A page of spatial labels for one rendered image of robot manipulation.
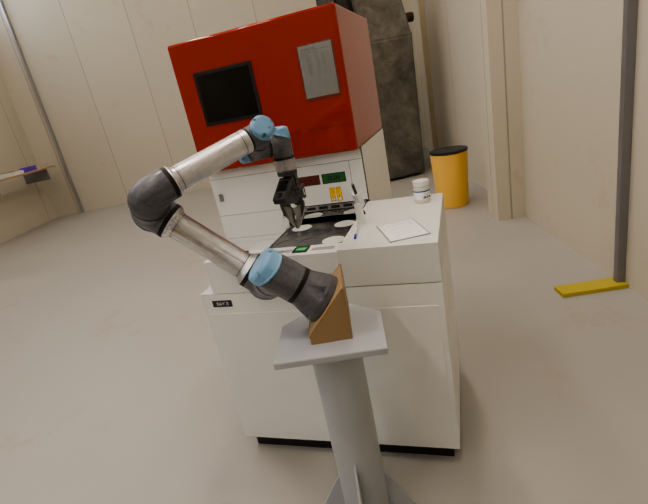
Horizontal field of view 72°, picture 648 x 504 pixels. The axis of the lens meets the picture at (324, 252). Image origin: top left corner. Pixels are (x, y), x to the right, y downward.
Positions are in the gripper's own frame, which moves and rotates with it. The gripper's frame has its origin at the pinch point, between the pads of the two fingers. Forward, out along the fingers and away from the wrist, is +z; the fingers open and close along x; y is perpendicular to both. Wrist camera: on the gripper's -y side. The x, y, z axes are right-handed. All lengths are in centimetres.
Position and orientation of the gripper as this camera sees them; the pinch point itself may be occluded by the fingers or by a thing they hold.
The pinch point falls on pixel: (296, 225)
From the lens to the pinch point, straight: 163.0
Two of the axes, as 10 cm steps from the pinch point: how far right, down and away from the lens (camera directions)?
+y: 2.4, -3.8, 8.9
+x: -9.5, 0.9, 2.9
